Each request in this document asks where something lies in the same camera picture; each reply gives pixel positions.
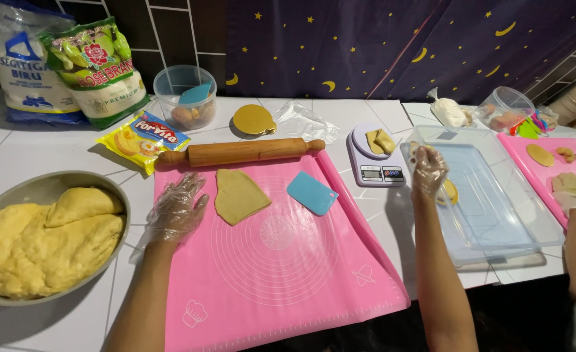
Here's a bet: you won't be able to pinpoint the green white flour bag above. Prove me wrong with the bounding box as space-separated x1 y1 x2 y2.
39 17 151 130

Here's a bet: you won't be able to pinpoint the blue plastic dough scraper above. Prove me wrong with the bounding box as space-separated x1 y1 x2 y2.
286 170 339 217

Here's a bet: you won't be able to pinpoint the person's right hand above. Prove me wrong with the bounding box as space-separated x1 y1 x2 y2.
408 144 450 198

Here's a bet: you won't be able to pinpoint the gold round cardboard discs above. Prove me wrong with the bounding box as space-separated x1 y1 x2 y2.
232 104 278 136

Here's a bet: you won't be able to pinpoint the pink silicone baking mat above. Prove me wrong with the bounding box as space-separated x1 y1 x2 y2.
153 150 412 352

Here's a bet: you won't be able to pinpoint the round yellow dough disc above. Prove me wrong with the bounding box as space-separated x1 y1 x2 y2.
436 178 460 206

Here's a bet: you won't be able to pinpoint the small clear plastic container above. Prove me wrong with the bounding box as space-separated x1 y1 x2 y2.
477 86 536 133

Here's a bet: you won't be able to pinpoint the clear round plastic container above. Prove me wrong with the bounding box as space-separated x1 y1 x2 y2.
153 65 218 132

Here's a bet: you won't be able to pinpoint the colourful plastic cutters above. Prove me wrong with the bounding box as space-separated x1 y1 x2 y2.
509 110 560 140

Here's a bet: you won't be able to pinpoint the navy star moon curtain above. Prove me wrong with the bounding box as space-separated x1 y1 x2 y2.
225 0 576 105

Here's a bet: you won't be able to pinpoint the lilac digital kitchen scale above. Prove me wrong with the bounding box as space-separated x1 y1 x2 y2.
346 122 407 188

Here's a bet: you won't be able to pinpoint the wooden rolling pin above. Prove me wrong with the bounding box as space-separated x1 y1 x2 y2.
155 138 327 169

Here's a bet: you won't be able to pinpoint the metal bowl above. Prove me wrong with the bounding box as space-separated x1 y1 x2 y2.
0 170 132 307

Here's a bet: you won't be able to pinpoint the flat yellow dough piece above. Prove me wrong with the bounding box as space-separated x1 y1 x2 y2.
214 169 273 227

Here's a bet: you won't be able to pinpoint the flattened round dough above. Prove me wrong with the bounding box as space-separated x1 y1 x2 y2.
526 143 556 168

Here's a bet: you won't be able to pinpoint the crumpled clear plastic bag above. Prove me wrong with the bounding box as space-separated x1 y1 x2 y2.
272 100 340 145

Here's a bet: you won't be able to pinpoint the yellow margarine sachet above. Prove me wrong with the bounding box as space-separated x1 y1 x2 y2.
96 110 192 176

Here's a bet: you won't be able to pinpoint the large yellow dough mass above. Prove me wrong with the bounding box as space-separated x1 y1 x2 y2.
0 187 126 300

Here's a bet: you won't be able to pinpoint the folded dough piece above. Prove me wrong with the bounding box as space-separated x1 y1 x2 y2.
365 128 396 156

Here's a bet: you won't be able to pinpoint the person's left hand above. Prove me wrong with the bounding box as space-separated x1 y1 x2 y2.
144 171 210 246

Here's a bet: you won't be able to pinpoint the clear rectangular plastic tray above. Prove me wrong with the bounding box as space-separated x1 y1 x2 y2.
400 125 566 268

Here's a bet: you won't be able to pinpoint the stack of round lids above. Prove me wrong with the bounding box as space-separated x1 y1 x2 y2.
548 84 576 129

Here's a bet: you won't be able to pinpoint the white blue flour bag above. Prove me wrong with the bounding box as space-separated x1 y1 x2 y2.
0 0 89 125

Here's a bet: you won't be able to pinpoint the tied bag of white dough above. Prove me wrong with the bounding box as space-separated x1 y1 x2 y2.
427 87 470 129

